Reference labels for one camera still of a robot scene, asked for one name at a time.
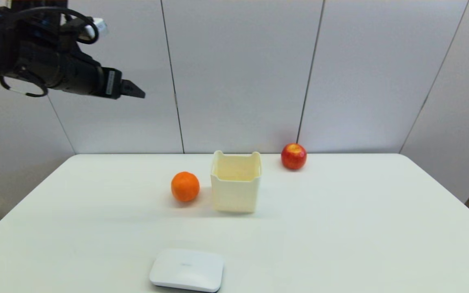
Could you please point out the white flat rounded box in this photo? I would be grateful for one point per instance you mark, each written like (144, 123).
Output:
(187, 269)

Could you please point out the red apple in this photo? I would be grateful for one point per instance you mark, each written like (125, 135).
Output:
(294, 156)

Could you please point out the small white wrist camera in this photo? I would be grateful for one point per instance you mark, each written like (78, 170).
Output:
(101, 27)

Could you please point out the cream plastic container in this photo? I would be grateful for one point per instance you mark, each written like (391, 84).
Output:
(235, 195)

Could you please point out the orange fruit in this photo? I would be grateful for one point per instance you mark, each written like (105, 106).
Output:
(185, 187)

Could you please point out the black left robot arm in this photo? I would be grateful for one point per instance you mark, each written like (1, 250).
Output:
(14, 49)

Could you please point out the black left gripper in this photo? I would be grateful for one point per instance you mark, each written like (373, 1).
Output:
(84, 77)

